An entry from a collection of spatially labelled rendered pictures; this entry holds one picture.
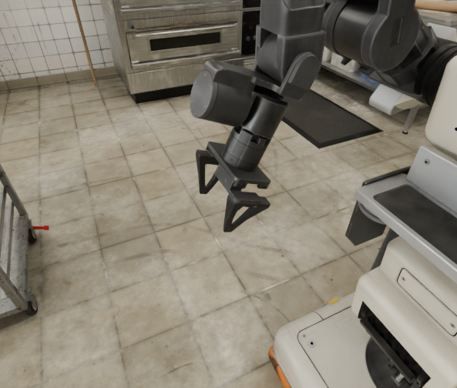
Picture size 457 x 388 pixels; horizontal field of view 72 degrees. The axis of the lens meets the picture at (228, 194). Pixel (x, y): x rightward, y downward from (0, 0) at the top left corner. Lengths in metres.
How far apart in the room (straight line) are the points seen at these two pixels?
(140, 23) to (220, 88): 2.87
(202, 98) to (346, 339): 1.01
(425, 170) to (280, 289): 1.19
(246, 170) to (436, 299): 0.39
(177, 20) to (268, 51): 2.91
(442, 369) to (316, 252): 1.21
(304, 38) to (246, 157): 0.16
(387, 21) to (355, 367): 1.00
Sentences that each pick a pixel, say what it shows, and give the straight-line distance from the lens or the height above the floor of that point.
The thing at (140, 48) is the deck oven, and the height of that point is 0.53.
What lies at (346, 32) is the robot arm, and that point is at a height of 1.24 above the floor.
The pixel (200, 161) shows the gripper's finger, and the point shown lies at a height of 1.05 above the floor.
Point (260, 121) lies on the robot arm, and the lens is 0.43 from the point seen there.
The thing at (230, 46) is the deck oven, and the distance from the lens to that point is 3.54.
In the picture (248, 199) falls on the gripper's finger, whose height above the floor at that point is 1.06.
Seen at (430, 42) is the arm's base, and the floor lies 1.22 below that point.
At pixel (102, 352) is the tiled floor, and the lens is 1.55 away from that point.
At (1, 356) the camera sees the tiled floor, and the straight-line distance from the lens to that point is 1.73.
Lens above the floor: 1.34
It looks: 39 degrees down
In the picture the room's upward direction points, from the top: straight up
